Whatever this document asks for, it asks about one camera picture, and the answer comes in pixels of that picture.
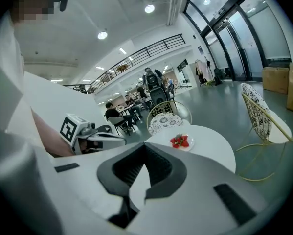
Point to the white plate of strawberries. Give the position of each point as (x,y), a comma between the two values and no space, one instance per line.
(190,144)

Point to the black-framed glass door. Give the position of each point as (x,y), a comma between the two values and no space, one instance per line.
(266,28)

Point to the black backpack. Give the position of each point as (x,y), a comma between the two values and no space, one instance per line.
(152,79)

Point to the brown animal figure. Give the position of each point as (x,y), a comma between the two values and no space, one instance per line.
(122,68)

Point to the round ceiling light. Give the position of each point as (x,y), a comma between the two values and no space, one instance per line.
(102,35)
(149,8)

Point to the round floral cushion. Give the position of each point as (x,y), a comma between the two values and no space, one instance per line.
(164,122)

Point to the person's left forearm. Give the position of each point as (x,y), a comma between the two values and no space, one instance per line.
(51,136)

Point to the floral chair cushion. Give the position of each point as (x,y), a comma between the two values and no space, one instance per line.
(256,106)

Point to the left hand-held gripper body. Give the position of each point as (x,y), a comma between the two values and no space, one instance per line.
(68,128)

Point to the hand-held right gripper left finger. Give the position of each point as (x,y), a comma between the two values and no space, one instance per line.
(87,180)

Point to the person's white shirt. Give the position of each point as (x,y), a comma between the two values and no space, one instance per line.
(4,77)

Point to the clothes rack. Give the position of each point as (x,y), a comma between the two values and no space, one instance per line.
(201,71)

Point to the black balcony railing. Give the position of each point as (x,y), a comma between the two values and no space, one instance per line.
(175,38)

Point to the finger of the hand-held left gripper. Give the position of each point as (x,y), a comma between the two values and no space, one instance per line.
(112,142)

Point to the black bag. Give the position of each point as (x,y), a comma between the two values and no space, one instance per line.
(218,77)

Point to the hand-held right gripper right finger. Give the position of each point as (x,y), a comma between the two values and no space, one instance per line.
(197,180)

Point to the person's head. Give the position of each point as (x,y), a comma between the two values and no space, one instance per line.
(31,6)

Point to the white round table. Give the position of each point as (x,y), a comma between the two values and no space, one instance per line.
(209,143)

